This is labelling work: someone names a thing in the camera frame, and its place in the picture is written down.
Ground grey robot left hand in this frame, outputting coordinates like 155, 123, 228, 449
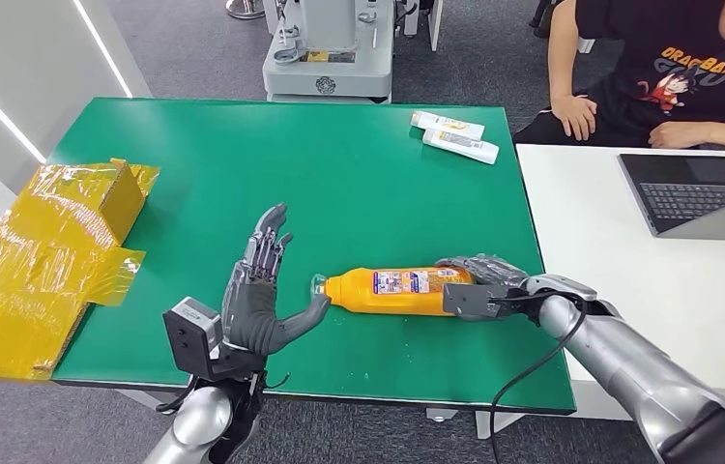
221, 203, 333, 357

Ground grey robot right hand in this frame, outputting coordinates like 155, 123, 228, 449
436, 253, 531, 287

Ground orange detergent bottle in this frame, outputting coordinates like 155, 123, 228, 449
309, 267, 476, 318

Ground white tube grey label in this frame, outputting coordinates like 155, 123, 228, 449
421, 129, 501, 166

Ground grey table leg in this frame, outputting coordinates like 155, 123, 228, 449
112, 388, 166, 413

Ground white tube yellow print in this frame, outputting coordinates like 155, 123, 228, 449
410, 110, 486, 141

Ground white table leg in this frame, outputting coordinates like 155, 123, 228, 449
474, 409, 525, 441

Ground person's right hand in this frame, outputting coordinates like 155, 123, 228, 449
551, 94, 598, 142

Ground grey laptop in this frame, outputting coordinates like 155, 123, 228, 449
618, 153, 725, 243

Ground yellow taped cardboard box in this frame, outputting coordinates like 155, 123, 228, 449
0, 158, 161, 382

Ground grey machine base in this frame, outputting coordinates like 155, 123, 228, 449
262, 0, 395, 103

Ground black chair legs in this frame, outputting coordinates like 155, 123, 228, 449
527, 0, 559, 39

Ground person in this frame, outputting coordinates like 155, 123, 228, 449
512, 0, 725, 157

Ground chrome stand base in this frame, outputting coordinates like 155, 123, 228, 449
225, 0, 266, 20

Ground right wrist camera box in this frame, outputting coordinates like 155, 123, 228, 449
442, 282, 531, 323

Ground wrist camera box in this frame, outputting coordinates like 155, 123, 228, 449
162, 296, 226, 380
442, 282, 531, 323

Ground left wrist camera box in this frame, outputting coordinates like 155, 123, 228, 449
162, 296, 226, 380

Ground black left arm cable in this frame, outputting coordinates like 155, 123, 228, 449
155, 376, 202, 416

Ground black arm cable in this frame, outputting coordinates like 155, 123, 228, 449
489, 291, 589, 464
155, 376, 202, 416

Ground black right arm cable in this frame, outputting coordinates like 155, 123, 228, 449
489, 291, 589, 464

